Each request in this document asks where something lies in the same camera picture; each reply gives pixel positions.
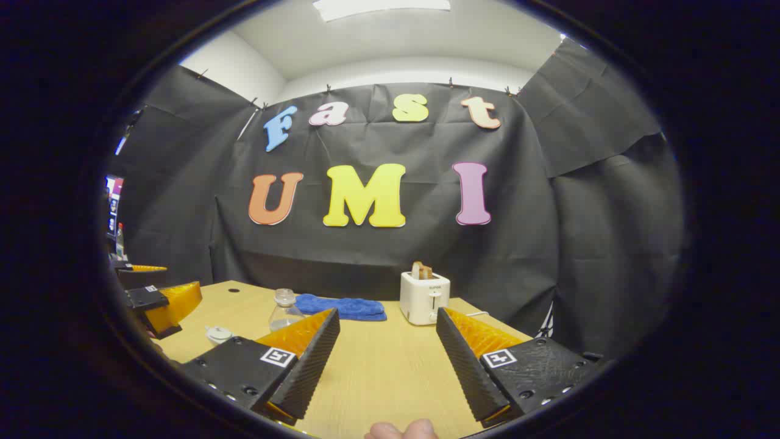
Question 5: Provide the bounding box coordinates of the black backdrop cloth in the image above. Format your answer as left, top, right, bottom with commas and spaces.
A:
107, 37, 683, 360

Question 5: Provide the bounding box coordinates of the ceiling light panel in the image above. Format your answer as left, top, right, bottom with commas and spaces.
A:
313, 0, 452, 23

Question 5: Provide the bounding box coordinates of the blue towel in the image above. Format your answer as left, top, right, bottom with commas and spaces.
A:
295, 293, 388, 322

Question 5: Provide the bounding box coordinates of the clear green-label water bottle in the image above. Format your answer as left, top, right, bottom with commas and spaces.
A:
269, 288, 307, 333

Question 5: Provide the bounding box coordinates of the white toaster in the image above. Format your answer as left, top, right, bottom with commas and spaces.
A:
400, 271, 451, 326

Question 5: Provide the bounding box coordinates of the computer monitor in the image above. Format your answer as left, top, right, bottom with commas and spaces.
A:
105, 176, 125, 238

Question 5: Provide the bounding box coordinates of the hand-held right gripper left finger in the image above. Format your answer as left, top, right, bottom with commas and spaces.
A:
181, 308, 341, 426

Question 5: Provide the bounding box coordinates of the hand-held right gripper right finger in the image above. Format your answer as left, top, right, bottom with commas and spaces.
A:
435, 307, 605, 429

